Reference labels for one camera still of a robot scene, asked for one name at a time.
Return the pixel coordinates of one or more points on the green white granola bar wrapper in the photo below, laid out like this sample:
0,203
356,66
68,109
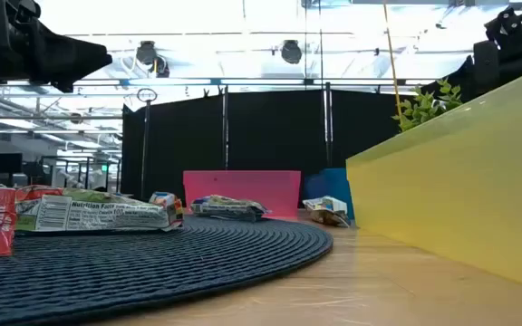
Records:
98,215

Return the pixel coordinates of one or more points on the white orange granola bar wrapper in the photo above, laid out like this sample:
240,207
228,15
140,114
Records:
170,201

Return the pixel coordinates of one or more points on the white yellow granola bar wrapper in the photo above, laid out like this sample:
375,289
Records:
329,210

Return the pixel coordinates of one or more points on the crinkled white granola bar wrapper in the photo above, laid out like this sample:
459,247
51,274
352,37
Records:
227,207

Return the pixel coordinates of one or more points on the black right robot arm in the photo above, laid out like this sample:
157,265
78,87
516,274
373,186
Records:
510,50

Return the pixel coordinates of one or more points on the green leafy plant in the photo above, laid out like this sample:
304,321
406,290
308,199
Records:
417,111

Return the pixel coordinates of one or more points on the thin yellow pole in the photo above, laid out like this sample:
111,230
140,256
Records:
392,63

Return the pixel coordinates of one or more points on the round black ceiling lamp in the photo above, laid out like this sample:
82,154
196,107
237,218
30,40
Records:
147,52
291,52

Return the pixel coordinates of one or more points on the yellow plastic bin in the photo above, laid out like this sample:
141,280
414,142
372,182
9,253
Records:
460,190

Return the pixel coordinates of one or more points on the black computer monitor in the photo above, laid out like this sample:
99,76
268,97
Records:
6,163

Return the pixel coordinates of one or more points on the blue plastic bin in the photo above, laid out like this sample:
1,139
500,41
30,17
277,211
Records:
331,181

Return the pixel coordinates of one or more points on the black curtain partition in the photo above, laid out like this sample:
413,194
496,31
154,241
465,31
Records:
274,131

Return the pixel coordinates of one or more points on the dark blue woven round mat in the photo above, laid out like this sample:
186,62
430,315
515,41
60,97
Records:
152,262

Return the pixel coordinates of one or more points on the pink plastic bin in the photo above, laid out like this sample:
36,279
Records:
252,185

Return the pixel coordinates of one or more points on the horizontal metal frame bar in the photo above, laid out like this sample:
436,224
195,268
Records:
261,82

